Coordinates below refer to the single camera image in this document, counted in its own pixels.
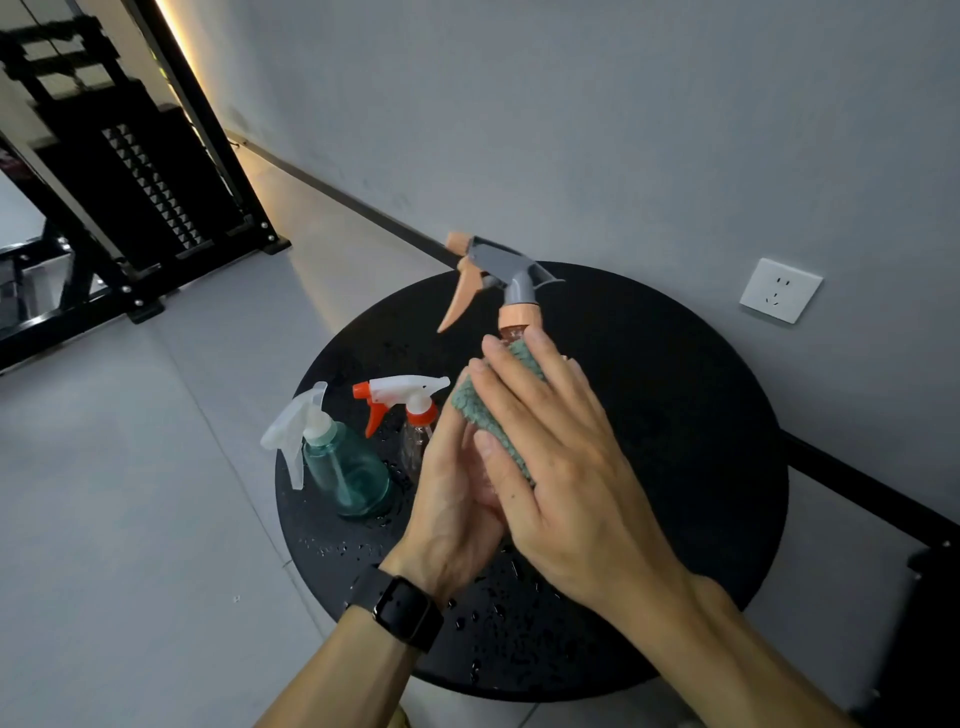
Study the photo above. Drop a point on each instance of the person's left hand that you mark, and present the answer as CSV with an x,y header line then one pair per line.
x,y
450,510

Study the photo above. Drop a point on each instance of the person's right hand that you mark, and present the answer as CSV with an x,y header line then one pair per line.
x,y
577,495

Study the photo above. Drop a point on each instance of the person's right thumb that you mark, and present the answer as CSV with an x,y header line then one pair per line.
x,y
504,474

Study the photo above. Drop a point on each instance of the person's left fingers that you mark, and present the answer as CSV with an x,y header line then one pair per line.
x,y
454,420

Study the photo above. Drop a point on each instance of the person's right middle finger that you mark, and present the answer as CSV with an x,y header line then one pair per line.
x,y
529,382

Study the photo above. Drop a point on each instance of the teal microfibre cloth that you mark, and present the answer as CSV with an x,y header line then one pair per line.
x,y
495,409

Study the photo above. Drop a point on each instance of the grey orange spray bottle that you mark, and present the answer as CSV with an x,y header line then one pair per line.
x,y
499,281

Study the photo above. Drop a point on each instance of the person's right forearm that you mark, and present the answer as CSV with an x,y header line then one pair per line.
x,y
735,660

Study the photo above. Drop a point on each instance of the person's left forearm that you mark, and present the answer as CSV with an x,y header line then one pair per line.
x,y
337,675

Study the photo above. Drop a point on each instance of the white red spray bottle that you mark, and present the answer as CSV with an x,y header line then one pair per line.
x,y
409,409

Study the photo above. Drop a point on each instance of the teal spray bottle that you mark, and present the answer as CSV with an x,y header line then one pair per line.
x,y
337,457

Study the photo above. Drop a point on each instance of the round black table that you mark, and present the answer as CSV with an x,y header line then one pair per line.
x,y
675,450

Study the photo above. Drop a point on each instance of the black wristwatch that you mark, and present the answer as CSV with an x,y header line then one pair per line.
x,y
397,606

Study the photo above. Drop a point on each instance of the black metal rack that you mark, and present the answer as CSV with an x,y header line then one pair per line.
x,y
127,172

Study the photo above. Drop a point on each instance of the black chair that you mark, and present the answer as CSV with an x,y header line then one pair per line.
x,y
919,637

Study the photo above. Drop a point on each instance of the white wall socket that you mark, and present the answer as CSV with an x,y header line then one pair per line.
x,y
780,290

